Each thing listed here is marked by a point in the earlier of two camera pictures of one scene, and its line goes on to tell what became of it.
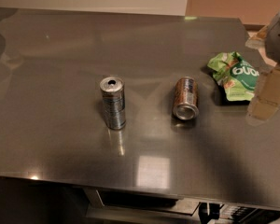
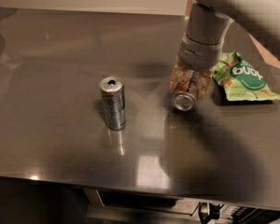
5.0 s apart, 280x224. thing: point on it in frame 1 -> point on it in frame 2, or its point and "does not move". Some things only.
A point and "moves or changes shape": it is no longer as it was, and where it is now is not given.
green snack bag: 238,77 does not move
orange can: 186,102 moves or changes shape
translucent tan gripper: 279,41 -> 198,54
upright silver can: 112,91 does not move
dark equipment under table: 243,215 does not move
